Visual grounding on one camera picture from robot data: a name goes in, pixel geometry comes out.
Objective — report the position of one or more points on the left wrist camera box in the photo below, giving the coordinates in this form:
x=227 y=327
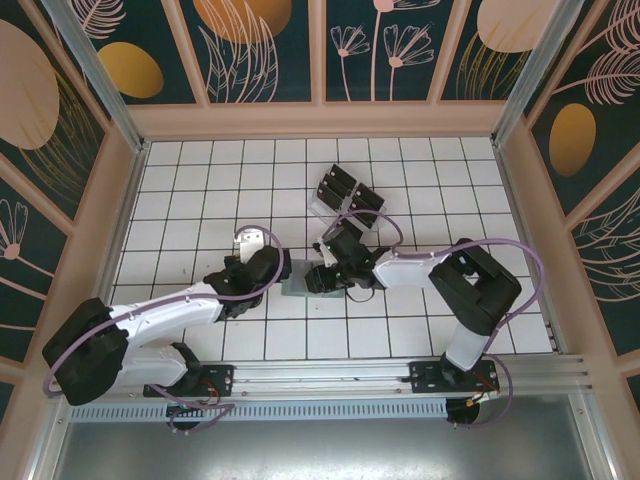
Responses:
x=250 y=245

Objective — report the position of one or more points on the black VIP credit card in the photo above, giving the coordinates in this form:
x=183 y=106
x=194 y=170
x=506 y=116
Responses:
x=360 y=224
x=330 y=197
x=371 y=193
x=364 y=202
x=344 y=175
x=336 y=186

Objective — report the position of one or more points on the framed art with flowers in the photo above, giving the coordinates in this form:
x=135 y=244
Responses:
x=375 y=60

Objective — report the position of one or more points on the aluminium corner post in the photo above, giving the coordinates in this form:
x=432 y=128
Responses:
x=100 y=75
x=523 y=75

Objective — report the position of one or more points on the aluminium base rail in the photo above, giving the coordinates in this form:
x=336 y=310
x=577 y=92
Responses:
x=325 y=375

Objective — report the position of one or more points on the aluminium frame bar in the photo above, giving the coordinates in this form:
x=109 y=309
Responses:
x=595 y=440
x=50 y=440

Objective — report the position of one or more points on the framed art, fern and oval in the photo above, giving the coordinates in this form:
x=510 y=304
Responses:
x=590 y=100

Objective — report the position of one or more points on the grey metal sheet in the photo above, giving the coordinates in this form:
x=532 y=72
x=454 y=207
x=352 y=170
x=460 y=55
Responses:
x=325 y=450

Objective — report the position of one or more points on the framed art with leaf lines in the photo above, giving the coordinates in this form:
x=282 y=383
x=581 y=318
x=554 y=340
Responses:
x=250 y=50

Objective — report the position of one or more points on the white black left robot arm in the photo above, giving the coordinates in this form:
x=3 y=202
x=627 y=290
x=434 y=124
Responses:
x=170 y=312

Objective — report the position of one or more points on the framed art with single flower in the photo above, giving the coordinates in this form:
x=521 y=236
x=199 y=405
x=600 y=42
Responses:
x=25 y=260

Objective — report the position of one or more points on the framed art with golden oval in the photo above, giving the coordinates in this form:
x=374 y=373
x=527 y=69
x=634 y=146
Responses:
x=130 y=70

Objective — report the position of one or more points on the framed art, large pale circle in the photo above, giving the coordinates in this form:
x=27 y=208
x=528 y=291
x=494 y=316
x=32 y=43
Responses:
x=40 y=100

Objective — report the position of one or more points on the framed art with fern leaves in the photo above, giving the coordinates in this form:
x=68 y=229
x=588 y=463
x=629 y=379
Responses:
x=610 y=260

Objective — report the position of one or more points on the clear acrylic card stand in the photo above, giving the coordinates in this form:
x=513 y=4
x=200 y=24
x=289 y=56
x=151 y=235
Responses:
x=320 y=206

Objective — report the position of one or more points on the framed art, pale circle, grass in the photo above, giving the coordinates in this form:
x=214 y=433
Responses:
x=480 y=60

